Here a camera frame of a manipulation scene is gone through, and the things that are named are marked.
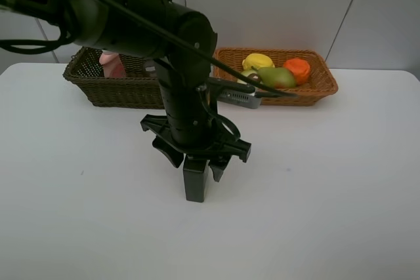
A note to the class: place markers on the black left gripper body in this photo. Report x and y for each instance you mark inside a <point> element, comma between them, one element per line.
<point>191,126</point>

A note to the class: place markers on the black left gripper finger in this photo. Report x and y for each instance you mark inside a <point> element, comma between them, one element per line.
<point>218,167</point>
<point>175,157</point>

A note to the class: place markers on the dark green pump bottle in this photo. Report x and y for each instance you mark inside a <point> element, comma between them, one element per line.
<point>195,173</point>

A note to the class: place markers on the halved toy avocado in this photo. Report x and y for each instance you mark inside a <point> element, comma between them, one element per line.
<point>252,74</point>

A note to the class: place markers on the yellow toy lemon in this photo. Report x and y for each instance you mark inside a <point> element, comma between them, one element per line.
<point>256,61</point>

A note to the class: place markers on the green red toy pear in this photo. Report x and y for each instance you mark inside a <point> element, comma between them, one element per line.
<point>277,78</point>

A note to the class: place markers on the pink lotion bottle white cap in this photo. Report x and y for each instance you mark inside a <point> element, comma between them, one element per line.
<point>112,65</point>

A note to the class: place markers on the orange toy tangerine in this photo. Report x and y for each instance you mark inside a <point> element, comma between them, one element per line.
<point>299,68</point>

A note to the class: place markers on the translucent pink plastic cup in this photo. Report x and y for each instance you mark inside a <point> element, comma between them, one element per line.
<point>149,69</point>

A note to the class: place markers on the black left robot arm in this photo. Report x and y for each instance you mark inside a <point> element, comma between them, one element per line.
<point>180,42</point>

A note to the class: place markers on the dark brown wicker basket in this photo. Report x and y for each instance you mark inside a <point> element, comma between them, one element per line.
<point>139,89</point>

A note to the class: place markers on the orange wicker basket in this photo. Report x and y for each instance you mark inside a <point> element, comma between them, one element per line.
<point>320,83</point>

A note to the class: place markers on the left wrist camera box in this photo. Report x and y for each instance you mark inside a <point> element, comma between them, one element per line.
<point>234,93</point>

